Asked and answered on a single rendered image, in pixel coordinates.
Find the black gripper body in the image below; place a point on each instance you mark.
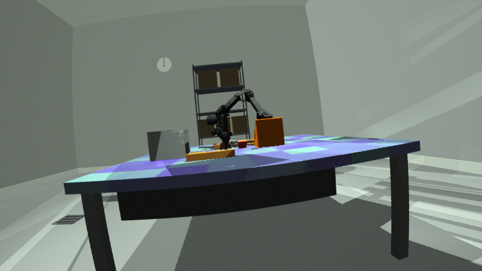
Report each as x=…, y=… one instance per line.
x=225, y=132

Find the grey metal cabinet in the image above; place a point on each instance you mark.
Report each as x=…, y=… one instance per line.
x=168, y=144

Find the brown cylinder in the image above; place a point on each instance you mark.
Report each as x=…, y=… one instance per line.
x=217, y=147

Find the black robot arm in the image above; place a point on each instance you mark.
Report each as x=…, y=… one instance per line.
x=222, y=112

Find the yellow bar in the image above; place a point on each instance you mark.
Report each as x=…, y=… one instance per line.
x=210, y=155

